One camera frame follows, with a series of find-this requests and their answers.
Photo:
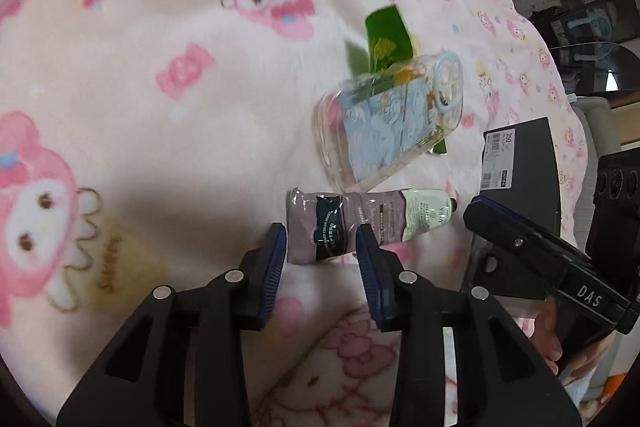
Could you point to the black round stool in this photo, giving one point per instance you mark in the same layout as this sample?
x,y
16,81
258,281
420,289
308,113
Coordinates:
x,y
599,68

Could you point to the hello kitty pink pajama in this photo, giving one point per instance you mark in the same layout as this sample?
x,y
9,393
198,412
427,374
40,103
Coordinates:
x,y
321,361

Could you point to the green plastic packet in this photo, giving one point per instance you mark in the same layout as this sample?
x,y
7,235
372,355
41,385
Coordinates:
x,y
393,62

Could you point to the black cardboard storage box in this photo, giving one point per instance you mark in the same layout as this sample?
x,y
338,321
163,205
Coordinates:
x,y
519,172

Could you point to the dark glass display cabinet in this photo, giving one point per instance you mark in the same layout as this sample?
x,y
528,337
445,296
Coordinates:
x,y
565,22

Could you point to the pink cartoon print blanket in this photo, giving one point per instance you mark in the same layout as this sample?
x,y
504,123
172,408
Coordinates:
x,y
148,142

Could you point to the clear phone case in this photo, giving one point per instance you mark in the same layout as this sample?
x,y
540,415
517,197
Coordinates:
x,y
374,125

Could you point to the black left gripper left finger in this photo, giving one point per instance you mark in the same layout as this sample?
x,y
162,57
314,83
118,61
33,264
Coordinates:
x,y
139,378

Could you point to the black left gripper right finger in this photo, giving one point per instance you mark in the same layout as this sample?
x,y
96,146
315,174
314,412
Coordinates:
x,y
502,380

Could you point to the mauve hand cream tube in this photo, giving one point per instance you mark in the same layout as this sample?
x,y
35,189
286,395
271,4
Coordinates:
x,y
323,226

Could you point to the person's right hand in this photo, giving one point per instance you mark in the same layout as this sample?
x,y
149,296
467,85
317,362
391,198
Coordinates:
x,y
549,346

